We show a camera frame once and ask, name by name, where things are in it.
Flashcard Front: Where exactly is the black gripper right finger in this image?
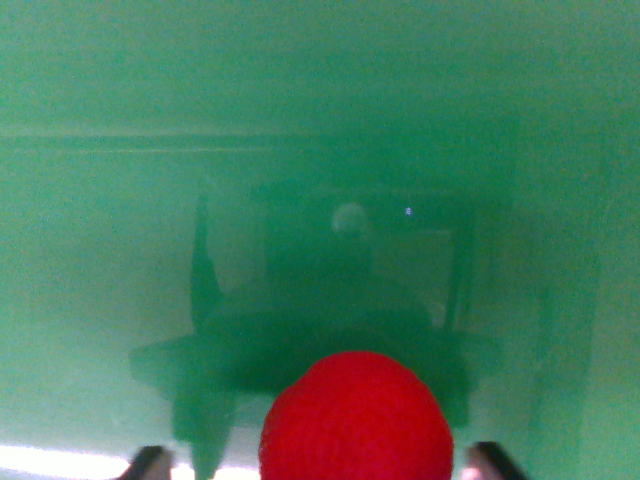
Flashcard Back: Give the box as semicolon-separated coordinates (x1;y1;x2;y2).
460;441;531;480

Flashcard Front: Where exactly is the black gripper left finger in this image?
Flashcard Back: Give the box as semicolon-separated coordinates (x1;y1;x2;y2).
117;444;175;480

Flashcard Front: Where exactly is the red felt ball fruit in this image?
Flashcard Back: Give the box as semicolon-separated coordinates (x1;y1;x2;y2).
258;350;456;480

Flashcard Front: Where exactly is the green plastic bin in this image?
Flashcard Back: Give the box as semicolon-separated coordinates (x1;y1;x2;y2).
0;0;640;480

